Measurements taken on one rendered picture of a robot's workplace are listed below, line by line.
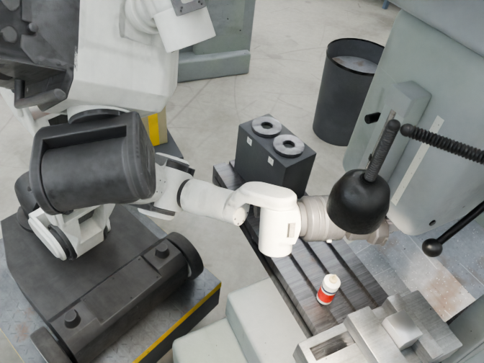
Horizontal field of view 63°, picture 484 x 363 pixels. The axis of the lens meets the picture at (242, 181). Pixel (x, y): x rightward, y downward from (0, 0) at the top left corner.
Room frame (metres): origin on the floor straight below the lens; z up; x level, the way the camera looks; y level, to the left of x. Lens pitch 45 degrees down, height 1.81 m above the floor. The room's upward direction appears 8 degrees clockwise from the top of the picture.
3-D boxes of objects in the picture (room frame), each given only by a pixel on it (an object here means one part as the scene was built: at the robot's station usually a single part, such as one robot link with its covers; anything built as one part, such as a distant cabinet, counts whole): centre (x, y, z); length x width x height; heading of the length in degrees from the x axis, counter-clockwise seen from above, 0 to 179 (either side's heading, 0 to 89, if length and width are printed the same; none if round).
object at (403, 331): (0.40, -0.38, 1.01); 0.06 x 0.05 x 0.06; 30
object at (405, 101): (0.47, -0.21, 1.45); 0.04 x 0.04 x 0.21; 32
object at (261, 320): (0.53, -0.30, 0.76); 0.50 x 0.35 x 0.12; 122
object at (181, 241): (0.85, 0.19, 0.50); 0.20 x 0.05 x 0.20; 53
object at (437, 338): (0.39, -0.35, 0.96); 0.35 x 0.15 x 0.11; 120
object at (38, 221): (0.80, 0.57, 0.68); 0.21 x 0.20 x 0.13; 53
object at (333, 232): (0.51, -0.21, 1.24); 0.13 x 0.12 x 0.10; 14
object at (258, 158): (0.91, -0.08, 1.00); 0.22 x 0.12 x 0.20; 42
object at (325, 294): (0.52, -0.25, 0.96); 0.04 x 0.04 x 0.11
